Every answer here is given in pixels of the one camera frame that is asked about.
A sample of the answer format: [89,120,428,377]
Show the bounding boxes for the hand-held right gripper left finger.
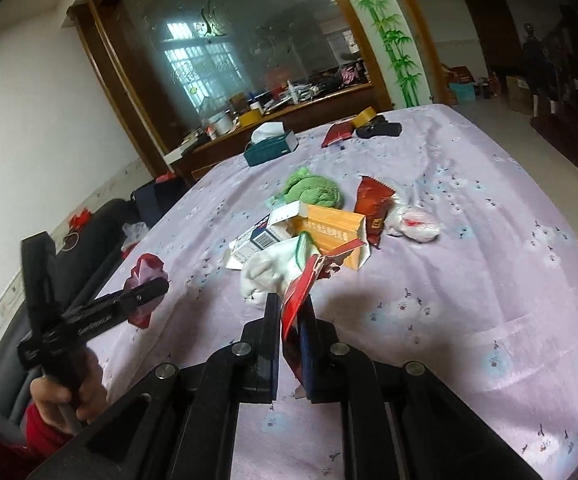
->
[25,292,282,480]

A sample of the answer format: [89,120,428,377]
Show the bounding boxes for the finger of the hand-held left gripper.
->
[113,279,171,317]

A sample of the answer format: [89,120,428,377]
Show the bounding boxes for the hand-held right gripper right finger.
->
[301,296,545,480]

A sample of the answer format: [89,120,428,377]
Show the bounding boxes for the maroon wrapper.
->
[123,254,171,330]

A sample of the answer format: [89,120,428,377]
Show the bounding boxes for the red torn snack wrapper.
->
[280,255,342,401]

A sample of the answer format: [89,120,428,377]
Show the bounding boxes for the brown red snack wrapper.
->
[353,176,396,250]

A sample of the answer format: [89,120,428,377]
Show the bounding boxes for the person's left hand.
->
[29,349,110,433]

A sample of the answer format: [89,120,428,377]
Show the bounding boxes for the black sofa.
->
[0,199,142,421]

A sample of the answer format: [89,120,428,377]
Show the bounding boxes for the white sock green trim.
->
[239,234,321,311]

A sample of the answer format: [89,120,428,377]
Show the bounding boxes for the dark blue bag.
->
[131,175,187,228]

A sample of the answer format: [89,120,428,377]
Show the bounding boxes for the white blue cardboard box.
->
[221,201,306,271]

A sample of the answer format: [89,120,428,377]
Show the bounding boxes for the orange cardboard carton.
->
[289,203,372,272]

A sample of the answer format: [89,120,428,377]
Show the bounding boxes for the green fluffy towel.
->
[265,167,346,211]

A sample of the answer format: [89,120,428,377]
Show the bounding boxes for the white crumpled plastic bag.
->
[384,195,441,245]

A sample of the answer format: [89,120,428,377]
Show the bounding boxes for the purple floral tablecloth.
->
[86,103,578,480]

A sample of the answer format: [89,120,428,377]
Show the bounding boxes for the white round container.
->
[208,111,235,135]

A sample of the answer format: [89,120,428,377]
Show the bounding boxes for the green tissue box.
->
[244,122,299,167]

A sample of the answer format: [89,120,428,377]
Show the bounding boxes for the red flat packet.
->
[320,121,356,149]

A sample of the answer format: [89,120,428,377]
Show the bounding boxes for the black pistol-shaped object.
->
[355,116,403,140]

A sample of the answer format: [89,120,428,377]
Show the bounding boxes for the wooden counter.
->
[166,82,377,181]

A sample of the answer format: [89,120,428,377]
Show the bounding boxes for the wooden framed glass partition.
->
[66,0,442,181]

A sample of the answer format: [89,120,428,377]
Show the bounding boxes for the teal storage box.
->
[449,81,476,105]

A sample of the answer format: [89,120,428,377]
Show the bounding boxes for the bamboo painted pillar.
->
[329,0,432,108]

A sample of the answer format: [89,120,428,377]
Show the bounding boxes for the brown cardboard box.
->
[505,75,535,116]

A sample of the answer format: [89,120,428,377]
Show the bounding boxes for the dark wooden door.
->
[456,0,512,81]

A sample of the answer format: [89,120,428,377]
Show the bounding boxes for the dark wooden staircase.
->
[522,5,578,186]

